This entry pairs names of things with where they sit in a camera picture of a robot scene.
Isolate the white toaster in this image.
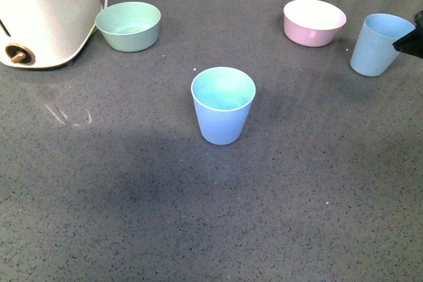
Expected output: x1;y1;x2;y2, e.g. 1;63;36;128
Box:
1;0;102;69

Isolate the light blue cup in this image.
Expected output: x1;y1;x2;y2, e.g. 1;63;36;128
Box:
190;67;256;145
350;13;415;77

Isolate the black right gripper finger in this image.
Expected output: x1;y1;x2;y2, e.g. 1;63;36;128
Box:
393;11;423;58

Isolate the green bowl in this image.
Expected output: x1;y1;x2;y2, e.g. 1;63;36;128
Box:
95;1;161;53

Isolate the pink bowl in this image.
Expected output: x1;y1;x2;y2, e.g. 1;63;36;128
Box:
283;0;347;48

